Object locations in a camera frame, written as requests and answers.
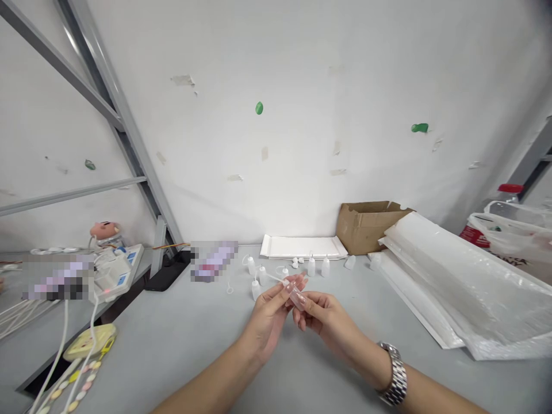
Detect person's right hand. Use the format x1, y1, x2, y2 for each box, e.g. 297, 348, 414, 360
292, 291, 377, 368

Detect person's left hand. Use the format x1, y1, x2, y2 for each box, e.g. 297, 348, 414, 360
244, 279, 299, 357

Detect person's right fingers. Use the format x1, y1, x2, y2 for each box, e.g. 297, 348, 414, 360
297, 291, 342, 312

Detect person's right thumb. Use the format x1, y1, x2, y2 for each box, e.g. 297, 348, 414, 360
293, 308, 321, 334

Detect person's left fingers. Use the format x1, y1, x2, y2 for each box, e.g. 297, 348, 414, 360
255, 280, 292, 305

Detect person's left thumb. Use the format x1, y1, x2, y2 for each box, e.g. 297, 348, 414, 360
277, 291, 299, 323

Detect translucent squeeze bottle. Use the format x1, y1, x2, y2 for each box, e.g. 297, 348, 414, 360
266, 271, 309, 311

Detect cluster of small white bottles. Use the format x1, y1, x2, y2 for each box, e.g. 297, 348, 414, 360
225, 251, 385, 302

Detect flat white foam tray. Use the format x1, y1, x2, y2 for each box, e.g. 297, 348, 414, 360
259, 233, 348, 261

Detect brown cardboard box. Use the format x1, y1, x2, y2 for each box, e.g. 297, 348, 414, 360
336, 200, 416, 256

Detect stack of white foam bags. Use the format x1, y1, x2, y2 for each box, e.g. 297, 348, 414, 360
367, 211, 552, 362

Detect white and blue power strip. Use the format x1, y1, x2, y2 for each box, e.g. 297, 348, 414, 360
91, 243, 145, 302

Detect small cartoon figure doll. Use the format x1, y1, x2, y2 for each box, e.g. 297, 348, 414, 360
89, 220, 127, 252

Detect yellow rounded case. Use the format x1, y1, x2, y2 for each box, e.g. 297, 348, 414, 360
63, 323, 118, 361

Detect red capped plastic bottle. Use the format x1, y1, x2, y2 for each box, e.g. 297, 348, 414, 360
459, 183, 525, 251

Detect white plastic bag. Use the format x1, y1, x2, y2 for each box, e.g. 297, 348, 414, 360
459, 200, 552, 278

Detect white charging cable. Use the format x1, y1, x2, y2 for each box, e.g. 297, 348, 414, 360
33, 298, 71, 414
64, 297, 101, 414

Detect pastel bead strap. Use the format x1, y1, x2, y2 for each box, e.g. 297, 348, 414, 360
37, 359, 102, 414

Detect grey metal shelf frame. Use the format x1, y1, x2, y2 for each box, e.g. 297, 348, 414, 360
0, 0, 191, 260

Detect bundle of white cables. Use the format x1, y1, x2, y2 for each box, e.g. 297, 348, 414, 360
0, 297, 62, 339

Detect grey metal post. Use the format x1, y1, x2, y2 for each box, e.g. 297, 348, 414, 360
506, 113, 552, 204

